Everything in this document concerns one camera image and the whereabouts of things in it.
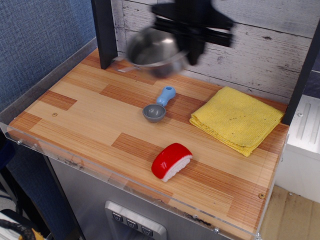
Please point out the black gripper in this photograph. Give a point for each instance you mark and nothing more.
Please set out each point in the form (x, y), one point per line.
(193, 23)

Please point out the stainless steel pot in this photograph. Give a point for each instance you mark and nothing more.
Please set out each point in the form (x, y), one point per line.
(153, 52)

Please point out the yellow folded towel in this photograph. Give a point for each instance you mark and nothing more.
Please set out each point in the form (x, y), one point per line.
(237, 120)

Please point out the blue grey toy scoop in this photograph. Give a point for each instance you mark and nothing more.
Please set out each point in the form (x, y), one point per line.
(156, 112)

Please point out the clear acrylic table guard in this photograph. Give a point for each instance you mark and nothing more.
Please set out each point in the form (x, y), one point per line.
(89, 123)

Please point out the red white toy sushi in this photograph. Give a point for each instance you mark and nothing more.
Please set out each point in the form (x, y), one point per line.
(170, 161)

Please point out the white side cabinet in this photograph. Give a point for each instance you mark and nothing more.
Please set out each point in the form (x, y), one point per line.
(299, 167)

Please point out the silver button panel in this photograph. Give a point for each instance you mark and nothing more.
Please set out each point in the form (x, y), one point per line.
(117, 214)

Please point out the black left vertical post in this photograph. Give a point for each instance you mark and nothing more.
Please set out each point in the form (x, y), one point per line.
(105, 31)

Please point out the black vertical post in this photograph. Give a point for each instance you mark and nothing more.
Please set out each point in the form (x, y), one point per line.
(303, 77)
(105, 31)

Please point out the black right vertical post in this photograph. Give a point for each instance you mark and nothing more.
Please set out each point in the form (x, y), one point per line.
(303, 77)

